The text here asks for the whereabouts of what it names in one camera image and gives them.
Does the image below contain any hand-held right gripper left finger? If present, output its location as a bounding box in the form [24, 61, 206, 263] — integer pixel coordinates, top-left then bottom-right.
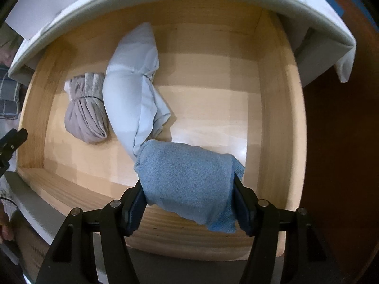
[36, 179, 147, 284]

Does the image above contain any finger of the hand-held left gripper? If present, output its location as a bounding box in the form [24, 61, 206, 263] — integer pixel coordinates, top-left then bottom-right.
[0, 128, 28, 156]
[0, 152, 12, 178]

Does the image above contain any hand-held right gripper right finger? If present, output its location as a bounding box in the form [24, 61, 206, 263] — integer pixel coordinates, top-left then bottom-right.
[233, 174, 341, 284]

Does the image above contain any white drawer with wooden inside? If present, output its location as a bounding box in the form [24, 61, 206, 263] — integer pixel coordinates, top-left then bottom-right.
[4, 0, 307, 284]

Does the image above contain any taupe tied underwear bundle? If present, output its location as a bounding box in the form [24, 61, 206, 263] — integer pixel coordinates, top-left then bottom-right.
[63, 71, 108, 145]

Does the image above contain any light blue tied underwear bundle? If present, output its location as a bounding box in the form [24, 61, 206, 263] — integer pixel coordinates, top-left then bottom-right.
[102, 22, 172, 157]

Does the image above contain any person's left hand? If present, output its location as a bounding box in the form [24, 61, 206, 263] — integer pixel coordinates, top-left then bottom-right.
[0, 205, 15, 241]

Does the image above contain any grey plaid blanket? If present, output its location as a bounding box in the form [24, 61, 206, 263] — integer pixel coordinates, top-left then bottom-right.
[0, 71, 21, 120]

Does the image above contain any floral quilt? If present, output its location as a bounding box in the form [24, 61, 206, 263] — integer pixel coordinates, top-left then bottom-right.
[0, 21, 24, 74]

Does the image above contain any white teal shoe box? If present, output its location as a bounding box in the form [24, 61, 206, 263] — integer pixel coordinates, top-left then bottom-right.
[4, 0, 128, 40]

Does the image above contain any white printed cabinet cover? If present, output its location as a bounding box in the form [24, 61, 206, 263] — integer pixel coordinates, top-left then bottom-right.
[9, 0, 357, 83]

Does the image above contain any brown wooden bed frame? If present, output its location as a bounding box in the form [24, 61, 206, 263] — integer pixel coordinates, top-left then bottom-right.
[299, 0, 379, 284]

